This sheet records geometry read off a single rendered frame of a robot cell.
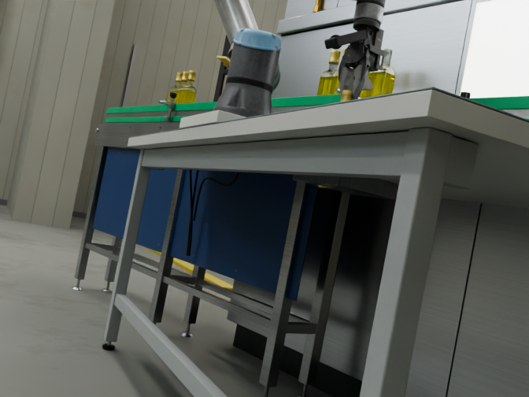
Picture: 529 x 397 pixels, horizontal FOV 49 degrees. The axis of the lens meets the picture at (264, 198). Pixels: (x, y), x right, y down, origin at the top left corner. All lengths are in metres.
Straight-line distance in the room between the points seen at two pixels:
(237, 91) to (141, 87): 7.73
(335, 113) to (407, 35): 1.20
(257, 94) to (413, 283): 0.76
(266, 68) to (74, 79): 5.40
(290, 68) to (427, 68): 0.72
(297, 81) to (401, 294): 1.75
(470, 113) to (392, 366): 0.32
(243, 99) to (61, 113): 5.37
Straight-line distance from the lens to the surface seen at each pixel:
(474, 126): 0.74
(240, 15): 1.60
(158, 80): 9.17
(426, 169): 0.74
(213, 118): 1.31
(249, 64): 1.40
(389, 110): 0.75
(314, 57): 2.37
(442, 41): 1.94
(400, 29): 2.06
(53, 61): 6.72
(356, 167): 0.85
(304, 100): 1.89
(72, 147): 6.66
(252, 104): 1.37
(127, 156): 2.89
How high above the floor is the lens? 0.57
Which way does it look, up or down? 1 degrees up
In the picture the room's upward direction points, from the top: 11 degrees clockwise
